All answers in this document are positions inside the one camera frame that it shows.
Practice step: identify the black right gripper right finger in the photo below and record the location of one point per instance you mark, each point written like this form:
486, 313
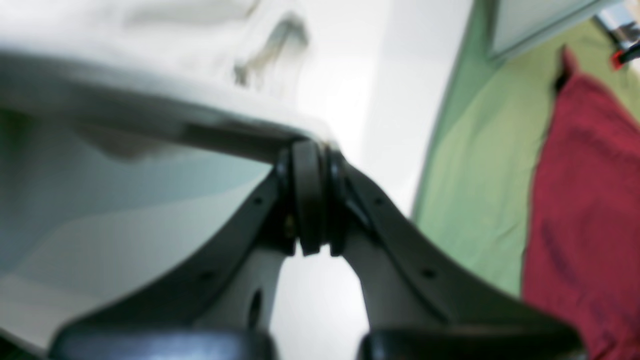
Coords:
421, 304

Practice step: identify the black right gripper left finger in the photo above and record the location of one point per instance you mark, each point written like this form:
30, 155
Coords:
216, 304

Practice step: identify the beige t-shirt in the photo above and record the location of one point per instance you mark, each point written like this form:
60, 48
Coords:
107, 107

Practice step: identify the red cloth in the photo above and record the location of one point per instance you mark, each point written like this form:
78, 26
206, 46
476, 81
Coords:
582, 253

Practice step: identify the white plastic bin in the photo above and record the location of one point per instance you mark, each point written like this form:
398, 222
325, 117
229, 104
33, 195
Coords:
515, 26

